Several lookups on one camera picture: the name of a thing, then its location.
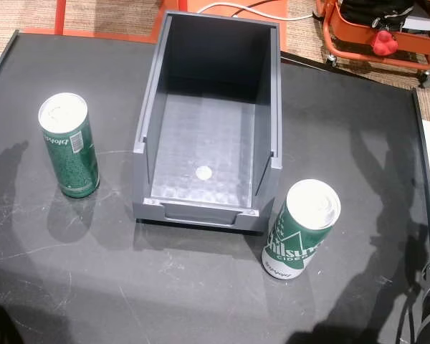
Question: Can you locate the grey flat box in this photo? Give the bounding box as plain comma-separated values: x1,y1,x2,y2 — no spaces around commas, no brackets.
403,16,430,33

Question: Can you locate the orange utility cart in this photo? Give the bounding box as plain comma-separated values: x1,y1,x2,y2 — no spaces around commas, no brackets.
315,0,430,89

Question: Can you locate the grey plastic storage box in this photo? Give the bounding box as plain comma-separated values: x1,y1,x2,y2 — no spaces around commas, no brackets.
131,9,284,236

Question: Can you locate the orange metal frame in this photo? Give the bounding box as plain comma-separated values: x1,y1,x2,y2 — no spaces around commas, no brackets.
21,0,158,44

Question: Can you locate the green soda can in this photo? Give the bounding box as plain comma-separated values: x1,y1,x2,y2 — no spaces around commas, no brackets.
260,178,342,281
37,92,100,199

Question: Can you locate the white floor cable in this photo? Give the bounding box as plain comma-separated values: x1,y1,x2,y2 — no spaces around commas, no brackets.
196,1,315,19

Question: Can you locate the red rubber toy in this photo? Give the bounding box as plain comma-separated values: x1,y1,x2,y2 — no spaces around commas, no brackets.
371,30,398,57

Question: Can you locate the black floor cable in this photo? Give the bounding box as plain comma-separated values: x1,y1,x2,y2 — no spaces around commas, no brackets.
231,0,274,17

